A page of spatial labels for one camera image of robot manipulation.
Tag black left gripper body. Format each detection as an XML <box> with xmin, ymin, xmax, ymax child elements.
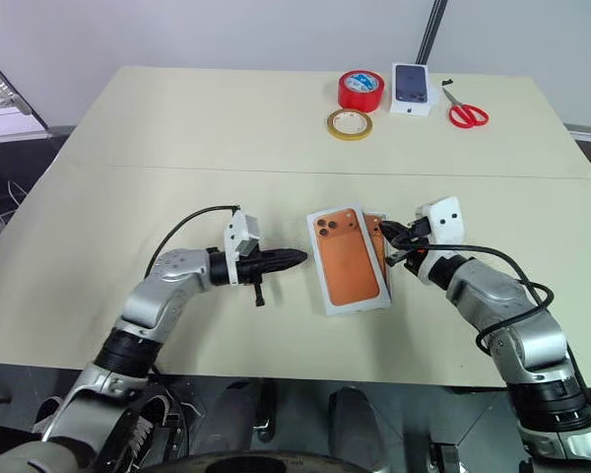
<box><xmin>236</xmin><ymin>251</ymin><xmax>273</xmax><ymax>307</ymax></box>

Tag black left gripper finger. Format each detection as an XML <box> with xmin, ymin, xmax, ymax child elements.
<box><xmin>270</xmin><ymin>256</ymin><xmax>307</xmax><ymax>274</ymax></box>
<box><xmin>269</xmin><ymin>247</ymin><xmax>309</xmax><ymax>263</ymax></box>

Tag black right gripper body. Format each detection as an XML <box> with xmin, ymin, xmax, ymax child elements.
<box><xmin>398</xmin><ymin>219</ymin><xmax>432</xmax><ymax>271</ymax></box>

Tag orange smartphone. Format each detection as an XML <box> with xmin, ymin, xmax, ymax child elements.
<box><xmin>363</xmin><ymin>212</ymin><xmax>391</xmax><ymax>292</ymax></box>

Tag white box base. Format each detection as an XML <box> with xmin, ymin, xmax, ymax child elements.
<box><xmin>376</xmin><ymin>211</ymin><xmax>395</xmax><ymax>303</ymax></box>

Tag white box lid with film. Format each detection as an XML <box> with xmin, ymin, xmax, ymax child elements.
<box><xmin>305</xmin><ymin>202</ymin><xmax>393</xmax><ymax>317</ymax></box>

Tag white box with blue phone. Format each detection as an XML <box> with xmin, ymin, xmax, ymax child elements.
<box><xmin>389</xmin><ymin>61</ymin><xmax>441</xmax><ymax>118</ymax></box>

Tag yellow tape roll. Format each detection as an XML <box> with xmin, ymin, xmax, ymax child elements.
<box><xmin>325</xmin><ymin>107</ymin><xmax>374</xmax><ymax>143</ymax></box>

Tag red tape roll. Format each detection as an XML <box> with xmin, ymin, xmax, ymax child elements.
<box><xmin>337</xmin><ymin>69</ymin><xmax>385</xmax><ymax>113</ymax></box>

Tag black and white sneaker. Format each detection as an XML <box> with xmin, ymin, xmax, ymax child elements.
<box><xmin>122</xmin><ymin>393</ymin><xmax>173</xmax><ymax>462</ymax></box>
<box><xmin>32</xmin><ymin>395</ymin><xmax>64</xmax><ymax>436</ymax></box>

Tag dark round disc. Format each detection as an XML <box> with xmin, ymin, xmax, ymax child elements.
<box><xmin>145</xmin><ymin>448</ymin><xmax>393</xmax><ymax>473</ymax></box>

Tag black block with white edge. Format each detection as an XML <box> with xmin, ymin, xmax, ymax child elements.
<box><xmin>428</xmin><ymin>441</ymin><xmax>463</xmax><ymax>473</ymax></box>

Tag black metal pole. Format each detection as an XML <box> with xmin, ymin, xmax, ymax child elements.
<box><xmin>415</xmin><ymin>0</ymin><xmax>449</xmax><ymax>65</ymax></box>

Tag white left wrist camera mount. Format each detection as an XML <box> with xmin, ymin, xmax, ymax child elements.
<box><xmin>224</xmin><ymin>208</ymin><xmax>263</xmax><ymax>286</ymax></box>

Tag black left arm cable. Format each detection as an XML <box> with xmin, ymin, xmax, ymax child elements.
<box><xmin>145</xmin><ymin>203</ymin><xmax>241</xmax><ymax>277</ymax></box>

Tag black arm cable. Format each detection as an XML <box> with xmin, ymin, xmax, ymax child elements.
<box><xmin>407</xmin><ymin>242</ymin><xmax>556</xmax><ymax>357</ymax></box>
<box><xmin>145</xmin><ymin>203</ymin><xmax>241</xmax><ymax>277</ymax></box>

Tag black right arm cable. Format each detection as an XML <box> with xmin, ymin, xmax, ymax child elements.
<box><xmin>407</xmin><ymin>242</ymin><xmax>556</xmax><ymax>357</ymax></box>

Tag red handled scissors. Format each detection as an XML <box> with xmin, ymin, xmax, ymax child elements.
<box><xmin>441</xmin><ymin>86</ymin><xmax>491</xmax><ymax>130</ymax></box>

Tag tangle of thin cables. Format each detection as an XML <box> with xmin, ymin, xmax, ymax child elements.
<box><xmin>0</xmin><ymin>177</ymin><xmax>29</xmax><ymax>250</ymax></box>

